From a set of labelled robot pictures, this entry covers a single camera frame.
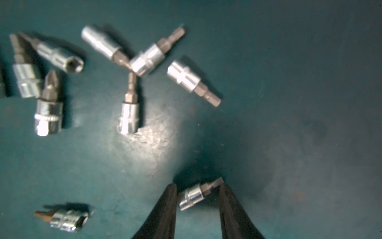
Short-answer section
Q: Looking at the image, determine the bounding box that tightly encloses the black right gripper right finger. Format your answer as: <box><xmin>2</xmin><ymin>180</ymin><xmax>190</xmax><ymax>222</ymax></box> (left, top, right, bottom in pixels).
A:
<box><xmin>219</xmin><ymin>184</ymin><xmax>265</xmax><ymax>239</ymax></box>

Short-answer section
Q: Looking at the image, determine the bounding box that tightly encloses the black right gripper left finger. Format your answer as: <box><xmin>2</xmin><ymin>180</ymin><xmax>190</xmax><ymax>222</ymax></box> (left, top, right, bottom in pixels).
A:
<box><xmin>132</xmin><ymin>184</ymin><xmax>177</xmax><ymax>239</ymax></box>

